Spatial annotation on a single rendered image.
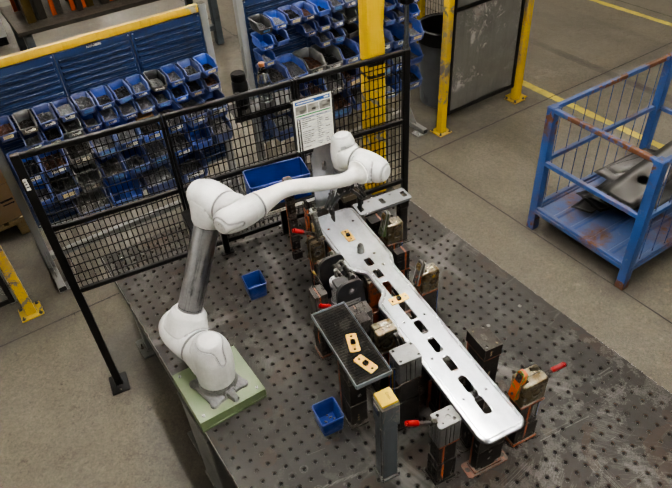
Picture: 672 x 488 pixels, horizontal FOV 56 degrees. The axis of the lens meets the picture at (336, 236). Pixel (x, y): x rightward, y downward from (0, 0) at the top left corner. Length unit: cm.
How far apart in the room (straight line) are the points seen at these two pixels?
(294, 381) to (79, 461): 138
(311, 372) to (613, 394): 124
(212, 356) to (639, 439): 166
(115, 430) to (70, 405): 34
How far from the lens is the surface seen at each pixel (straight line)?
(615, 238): 441
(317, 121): 319
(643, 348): 401
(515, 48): 589
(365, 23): 317
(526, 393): 233
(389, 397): 210
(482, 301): 305
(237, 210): 229
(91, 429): 375
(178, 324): 262
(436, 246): 331
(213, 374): 255
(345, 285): 241
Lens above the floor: 288
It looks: 40 degrees down
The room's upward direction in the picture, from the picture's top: 4 degrees counter-clockwise
